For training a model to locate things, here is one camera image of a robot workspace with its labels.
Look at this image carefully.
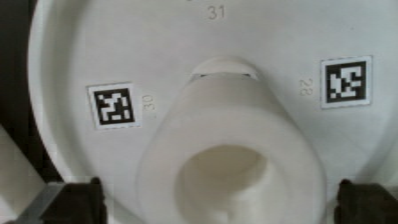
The white cylindrical table leg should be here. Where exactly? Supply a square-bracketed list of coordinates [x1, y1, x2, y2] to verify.
[137, 73, 325, 224]

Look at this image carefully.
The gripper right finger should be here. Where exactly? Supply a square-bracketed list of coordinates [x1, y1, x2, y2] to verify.
[334, 179, 398, 224]

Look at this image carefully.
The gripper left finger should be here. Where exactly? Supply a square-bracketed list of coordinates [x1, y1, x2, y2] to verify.
[16, 177, 108, 224]

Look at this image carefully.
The white round table top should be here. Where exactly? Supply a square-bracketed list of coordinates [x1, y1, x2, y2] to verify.
[28, 0, 398, 224]

